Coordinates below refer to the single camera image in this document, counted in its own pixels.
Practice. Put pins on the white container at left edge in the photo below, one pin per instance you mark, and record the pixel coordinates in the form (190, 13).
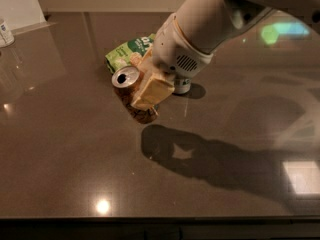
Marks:
(6, 36)

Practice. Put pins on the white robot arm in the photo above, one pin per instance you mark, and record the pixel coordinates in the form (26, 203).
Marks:
(207, 24)

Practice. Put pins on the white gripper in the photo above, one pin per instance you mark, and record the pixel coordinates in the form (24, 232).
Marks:
(173, 52)

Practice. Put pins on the orange soda can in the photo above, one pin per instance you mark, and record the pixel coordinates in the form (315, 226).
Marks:
(125, 83)

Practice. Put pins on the silver green soda can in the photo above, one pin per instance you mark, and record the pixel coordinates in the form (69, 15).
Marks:
(182, 86)

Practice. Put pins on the green snack bag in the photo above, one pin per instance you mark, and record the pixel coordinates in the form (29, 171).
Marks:
(129, 53)

